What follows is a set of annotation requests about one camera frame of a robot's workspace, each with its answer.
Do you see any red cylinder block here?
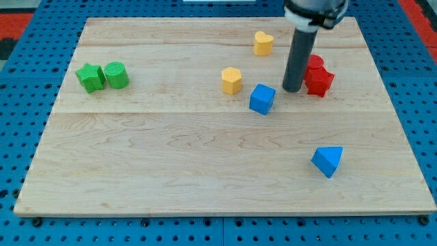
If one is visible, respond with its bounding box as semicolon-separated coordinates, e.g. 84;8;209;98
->
304;54;324;78

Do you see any light wooden board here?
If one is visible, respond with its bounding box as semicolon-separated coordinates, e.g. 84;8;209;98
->
14;17;436;217

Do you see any yellow heart block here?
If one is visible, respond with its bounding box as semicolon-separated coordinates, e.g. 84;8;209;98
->
253;31;274;56

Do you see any yellow hexagon block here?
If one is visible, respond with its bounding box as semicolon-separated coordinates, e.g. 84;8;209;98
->
221;67;242;95

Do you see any blue cube block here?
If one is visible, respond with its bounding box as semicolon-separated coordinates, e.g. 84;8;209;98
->
249;83;276;115

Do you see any blue triangle block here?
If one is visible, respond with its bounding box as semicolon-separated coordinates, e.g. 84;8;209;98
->
311;146;343;178

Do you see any green cylinder block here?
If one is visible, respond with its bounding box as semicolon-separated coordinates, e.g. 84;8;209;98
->
104;61;129;89

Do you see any green star block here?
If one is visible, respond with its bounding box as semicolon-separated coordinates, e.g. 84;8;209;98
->
75;63;106;94

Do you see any red star block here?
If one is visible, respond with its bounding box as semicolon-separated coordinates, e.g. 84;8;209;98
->
304;67;335;98

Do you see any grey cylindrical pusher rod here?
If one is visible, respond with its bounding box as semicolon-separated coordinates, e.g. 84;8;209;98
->
282;29;317;92

